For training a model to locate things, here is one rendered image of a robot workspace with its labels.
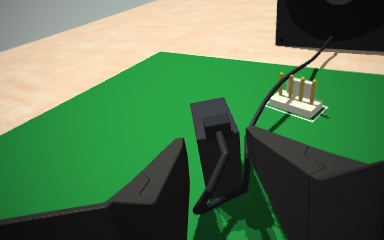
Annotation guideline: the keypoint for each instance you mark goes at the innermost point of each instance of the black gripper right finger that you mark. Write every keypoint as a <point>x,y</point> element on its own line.
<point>318,195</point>

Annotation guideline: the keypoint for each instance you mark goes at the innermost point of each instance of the black computer fan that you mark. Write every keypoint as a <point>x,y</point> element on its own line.
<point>356,24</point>

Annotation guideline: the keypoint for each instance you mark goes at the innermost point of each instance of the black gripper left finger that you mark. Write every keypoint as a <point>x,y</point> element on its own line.
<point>152,206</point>

